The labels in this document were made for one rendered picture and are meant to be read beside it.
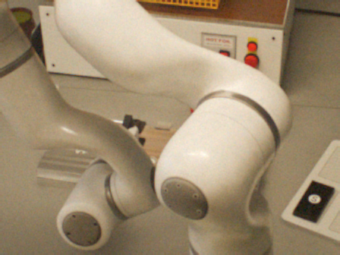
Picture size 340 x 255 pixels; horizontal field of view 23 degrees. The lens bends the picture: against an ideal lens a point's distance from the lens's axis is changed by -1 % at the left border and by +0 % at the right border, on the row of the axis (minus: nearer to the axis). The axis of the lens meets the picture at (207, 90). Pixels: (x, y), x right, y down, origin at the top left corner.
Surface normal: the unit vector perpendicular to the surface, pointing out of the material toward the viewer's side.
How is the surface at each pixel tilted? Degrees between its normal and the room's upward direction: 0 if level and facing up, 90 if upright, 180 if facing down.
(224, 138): 18
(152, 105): 0
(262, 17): 0
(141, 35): 43
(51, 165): 0
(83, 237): 79
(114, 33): 55
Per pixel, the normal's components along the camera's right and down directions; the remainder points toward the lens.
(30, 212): 0.01, -0.80
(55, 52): -0.18, 0.59
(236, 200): 0.63, 0.33
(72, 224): -0.20, 0.38
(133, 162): 0.68, -0.22
